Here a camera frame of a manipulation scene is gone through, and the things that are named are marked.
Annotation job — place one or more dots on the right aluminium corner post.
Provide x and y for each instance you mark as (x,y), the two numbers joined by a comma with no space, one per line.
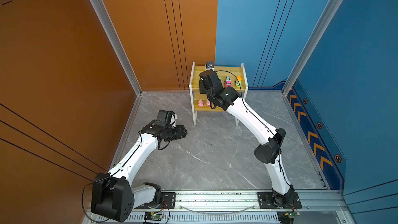
(323,22)

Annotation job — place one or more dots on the left controller board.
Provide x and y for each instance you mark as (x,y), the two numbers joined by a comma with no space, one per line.
(153,217)

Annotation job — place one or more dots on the aluminium mounting rail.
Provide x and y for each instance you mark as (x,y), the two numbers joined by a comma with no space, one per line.
(242,207)

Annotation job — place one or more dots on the pink teal toy van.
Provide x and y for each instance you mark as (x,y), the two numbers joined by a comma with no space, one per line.
(228,82)

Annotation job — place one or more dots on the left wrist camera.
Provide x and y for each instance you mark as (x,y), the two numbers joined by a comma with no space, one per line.
(173,118)

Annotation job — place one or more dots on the right controller board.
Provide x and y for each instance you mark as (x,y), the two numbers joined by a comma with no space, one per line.
(287,217)

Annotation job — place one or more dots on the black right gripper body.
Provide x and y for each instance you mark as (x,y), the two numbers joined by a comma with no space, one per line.
(202,90)

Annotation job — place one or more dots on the controller board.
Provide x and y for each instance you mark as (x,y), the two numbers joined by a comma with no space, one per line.
(287,217)
(153,217)

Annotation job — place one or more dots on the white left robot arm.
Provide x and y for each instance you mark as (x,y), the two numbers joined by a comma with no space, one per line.
(113,196)

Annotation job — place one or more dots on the wooden two-tier shelf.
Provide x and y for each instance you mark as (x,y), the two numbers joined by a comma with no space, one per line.
(228,95)

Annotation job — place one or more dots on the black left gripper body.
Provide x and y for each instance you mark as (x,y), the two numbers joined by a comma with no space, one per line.
(174,133)

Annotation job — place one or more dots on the aluminium corner post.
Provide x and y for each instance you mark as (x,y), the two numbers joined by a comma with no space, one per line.
(323,22)
(108,26)

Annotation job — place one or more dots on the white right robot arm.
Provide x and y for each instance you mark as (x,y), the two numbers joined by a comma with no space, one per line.
(270,138)

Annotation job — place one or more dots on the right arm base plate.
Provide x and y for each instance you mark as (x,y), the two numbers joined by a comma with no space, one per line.
(271,200)

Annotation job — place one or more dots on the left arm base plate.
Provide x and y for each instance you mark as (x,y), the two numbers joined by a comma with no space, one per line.
(165,198)

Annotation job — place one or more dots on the left aluminium corner post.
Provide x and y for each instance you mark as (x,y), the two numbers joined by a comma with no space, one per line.
(108,26)

